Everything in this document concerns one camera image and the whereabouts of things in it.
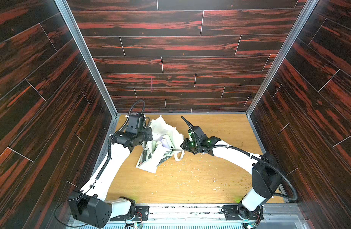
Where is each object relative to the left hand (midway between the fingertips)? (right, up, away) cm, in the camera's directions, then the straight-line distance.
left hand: (150, 132), depth 79 cm
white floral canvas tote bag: (+2, -13, -7) cm, 15 cm away
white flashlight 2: (+9, -4, +17) cm, 19 cm away
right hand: (+19, -8, +8) cm, 22 cm away
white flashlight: (+7, -8, +12) cm, 16 cm away
